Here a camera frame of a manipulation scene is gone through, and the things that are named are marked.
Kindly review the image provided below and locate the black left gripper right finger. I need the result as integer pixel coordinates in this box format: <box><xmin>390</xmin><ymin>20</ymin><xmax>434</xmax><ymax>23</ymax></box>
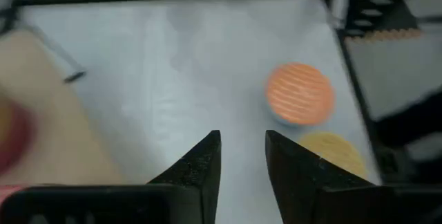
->
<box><xmin>265</xmin><ymin>129</ymin><xmax>442</xmax><ymax>224</ymax></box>

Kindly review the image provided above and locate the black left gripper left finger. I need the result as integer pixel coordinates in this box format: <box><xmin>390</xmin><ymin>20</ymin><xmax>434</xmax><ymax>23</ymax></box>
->
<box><xmin>0</xmin><ymin>129</ymin><xmax>222</xmax><ymax>224</ymax></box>

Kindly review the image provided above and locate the blue diamond pattern bowl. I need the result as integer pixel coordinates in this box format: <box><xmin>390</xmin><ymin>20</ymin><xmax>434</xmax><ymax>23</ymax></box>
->
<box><xmin>298</xmin><ymin>131</ymin><xmax>367</xmax><ymax>180</ymax></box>

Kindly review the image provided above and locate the teal star pattern bowl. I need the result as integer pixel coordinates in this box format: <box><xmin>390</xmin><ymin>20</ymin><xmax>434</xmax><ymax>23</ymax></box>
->
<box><xmin>265</xmin><ymin>62</ymin><xmax>336</xmax><ymax>128</ymax></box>

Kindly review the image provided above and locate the wooden shelf black metal frame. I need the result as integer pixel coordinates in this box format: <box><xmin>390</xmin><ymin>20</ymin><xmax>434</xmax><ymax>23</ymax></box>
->
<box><xmin>0</xmin><ymin>23</ymin><xmax>124</xmax><ymax>187</ymax></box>

